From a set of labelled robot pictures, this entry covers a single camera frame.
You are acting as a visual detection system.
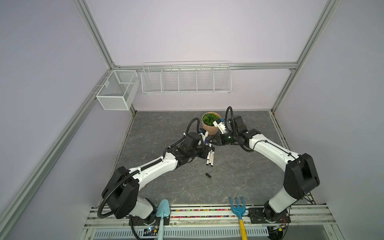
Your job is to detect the white marker pen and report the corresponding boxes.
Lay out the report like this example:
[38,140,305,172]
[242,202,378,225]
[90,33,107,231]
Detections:
[209,151,215,167]
[206,152,211,166]

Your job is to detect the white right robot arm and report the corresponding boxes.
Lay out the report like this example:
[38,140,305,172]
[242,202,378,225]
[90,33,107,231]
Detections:
[214,116,320,223]

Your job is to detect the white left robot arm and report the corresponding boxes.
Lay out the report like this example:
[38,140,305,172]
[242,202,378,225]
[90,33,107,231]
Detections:
[97,133,215,220]

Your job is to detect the pink faceted plant pot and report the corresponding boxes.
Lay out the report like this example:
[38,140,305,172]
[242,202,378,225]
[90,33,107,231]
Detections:
[202,112,221,136]

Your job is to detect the green artificial plant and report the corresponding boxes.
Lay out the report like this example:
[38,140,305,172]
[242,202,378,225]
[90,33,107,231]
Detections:
[202,113,221,127]

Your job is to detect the teal garden trowel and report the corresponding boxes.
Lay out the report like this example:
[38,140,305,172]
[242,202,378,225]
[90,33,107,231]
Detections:
[156,199,171,240]

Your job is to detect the white mesh basket small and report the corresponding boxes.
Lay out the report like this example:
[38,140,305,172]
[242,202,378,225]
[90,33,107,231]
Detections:
[96,70,140,111]

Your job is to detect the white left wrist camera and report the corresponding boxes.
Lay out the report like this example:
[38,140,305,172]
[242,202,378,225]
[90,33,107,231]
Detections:
[199,129,209,144]

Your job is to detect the white wire basket long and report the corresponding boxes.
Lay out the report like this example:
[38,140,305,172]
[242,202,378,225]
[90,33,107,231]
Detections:
[141,61,232,94]

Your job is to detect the blue garden fork yellow handle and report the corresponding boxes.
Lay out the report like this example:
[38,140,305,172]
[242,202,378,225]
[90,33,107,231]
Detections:
[229,197,248,240]

